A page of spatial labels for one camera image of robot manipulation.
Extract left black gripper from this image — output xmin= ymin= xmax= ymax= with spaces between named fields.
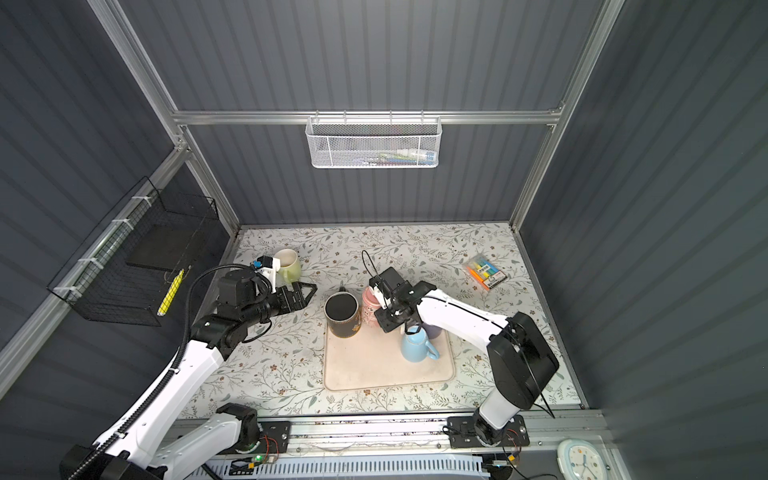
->
xmin=242 ymin=281 xmax=315 ymax=330

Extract light blue mug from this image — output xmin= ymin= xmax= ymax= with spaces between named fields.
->
xmin=401 ymin=329 xmax=440 ymax=363

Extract light green mug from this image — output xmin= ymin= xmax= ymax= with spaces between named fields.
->
xmin=273 ymin=249 xmax=302 ymax=285

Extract pink patterned mug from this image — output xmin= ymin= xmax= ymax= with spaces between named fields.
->
xmin=361 ymin=286 xmax=381 ymax=328

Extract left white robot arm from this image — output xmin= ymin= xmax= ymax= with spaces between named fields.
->
xmin=59 ymin=263 xmax=317 ymax=479

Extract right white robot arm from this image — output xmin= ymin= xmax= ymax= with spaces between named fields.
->
xmin=369 ymin=267 xmax=560 ymax=445

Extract purple mug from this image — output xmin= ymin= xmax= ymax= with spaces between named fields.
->
xmin=422 ymin=324 xmax=442 ymax=340

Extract black mug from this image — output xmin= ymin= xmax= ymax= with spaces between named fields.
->
xmin=324 ymin=291 xmax=361 ymax=339

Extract beige drying mat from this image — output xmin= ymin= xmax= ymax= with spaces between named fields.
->
xmin=323 ymin=323 xmax=455 ymax=391

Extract floral table cover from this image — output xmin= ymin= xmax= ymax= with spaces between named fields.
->
xmin=182 ymin=223 xmax=559 ymax=419

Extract colourful marker box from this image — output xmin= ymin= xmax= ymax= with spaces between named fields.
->
xmin=463 ymin=254 xmax=508 ymax=291

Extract tubes in white basket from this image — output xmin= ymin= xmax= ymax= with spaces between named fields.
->
xmin=355 ymin=148 xmax=438 ymax=167

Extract white analog clock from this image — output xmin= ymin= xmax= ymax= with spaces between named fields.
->
xmin=556 ymin=439 xmax=608 ymax=480

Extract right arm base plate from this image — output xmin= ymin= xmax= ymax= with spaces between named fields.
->
xmin=442 ymin=412 xmax=530 ymax=449

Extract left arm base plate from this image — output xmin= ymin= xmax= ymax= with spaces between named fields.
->
xmin=234 ymin=421 xmax=291 ymax=456

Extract white perforated cable tray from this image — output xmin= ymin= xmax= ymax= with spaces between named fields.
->
xmin=207 ymin=454 xmax=490 ymax=479

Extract white wire basket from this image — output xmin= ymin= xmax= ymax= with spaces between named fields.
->
xmin=305 ymin=115 xmax=443 ymax=169

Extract black wire basket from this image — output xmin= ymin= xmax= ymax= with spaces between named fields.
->
xmin=48 ymin=181 xmax=220 ymax=327

